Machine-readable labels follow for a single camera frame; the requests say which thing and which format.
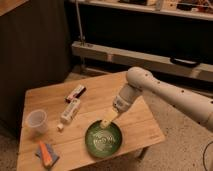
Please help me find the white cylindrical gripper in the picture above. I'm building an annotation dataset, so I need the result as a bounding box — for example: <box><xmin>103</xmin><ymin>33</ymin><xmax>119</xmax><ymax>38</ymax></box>
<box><xmin>100</xmin><ymin>83</ymin><xmax>142</xmax><ymax>128</ymax></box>

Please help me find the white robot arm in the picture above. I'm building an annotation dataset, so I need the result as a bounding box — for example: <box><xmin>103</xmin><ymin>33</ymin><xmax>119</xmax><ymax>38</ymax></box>
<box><xmin>100</xmin><ymin>67</ymin><xmax>213</xmax><ymax>132</ymax></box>

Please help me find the white tube bottle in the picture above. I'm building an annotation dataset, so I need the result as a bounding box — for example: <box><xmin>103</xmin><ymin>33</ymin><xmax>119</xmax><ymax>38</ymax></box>
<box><xmin>60</xmin><ymin>98</ymin><xmax>80</xmax><ymax>124</ymax></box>

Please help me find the red and white small box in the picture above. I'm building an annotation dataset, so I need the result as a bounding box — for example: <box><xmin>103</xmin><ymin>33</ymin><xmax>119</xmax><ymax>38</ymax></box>
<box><xmin>65</xmin><ymin>84</ymin><xmax>86</xmax><ymax>102</ymax></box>

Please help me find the small white cube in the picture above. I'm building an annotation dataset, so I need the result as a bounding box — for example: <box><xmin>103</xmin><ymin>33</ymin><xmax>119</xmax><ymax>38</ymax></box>
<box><xmin>57</xmin><ymin>124</ymin><xmax>64</xmax><ymax>132</ymax></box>

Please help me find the wooden table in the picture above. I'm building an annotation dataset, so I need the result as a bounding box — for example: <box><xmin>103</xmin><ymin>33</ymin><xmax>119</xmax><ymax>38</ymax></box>
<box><xmin>17</xmin><ymin>72</ymin><xmax>165</xmax><ymax>171</ymax></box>

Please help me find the blue sponge cloth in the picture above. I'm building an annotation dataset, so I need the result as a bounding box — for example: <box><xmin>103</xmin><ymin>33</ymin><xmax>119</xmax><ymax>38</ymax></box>
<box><xmin>35</xmin><ymin>142</ymin><xmax>59</xmax><ymax>169</ymax></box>

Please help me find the orange marker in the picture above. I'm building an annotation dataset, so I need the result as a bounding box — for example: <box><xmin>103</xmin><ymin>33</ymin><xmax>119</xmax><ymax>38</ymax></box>
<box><xmin>39</xmin><ymin>141</ymin><xmax>52</xmax><ymax>167</ymax></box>

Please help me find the metal shelf rack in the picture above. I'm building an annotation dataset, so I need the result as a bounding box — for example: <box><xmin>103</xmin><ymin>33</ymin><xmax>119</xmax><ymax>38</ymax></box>
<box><xmin>68</xmin><ymin>0</ymin><xmax>213</xmax><ymax>82</ymax></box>

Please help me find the black handle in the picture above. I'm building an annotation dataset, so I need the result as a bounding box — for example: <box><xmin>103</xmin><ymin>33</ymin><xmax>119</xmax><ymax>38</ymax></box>
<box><xmin>170</xmin><ymin>57</ymin><xmax>201</xmax><ymax>68</ymax></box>

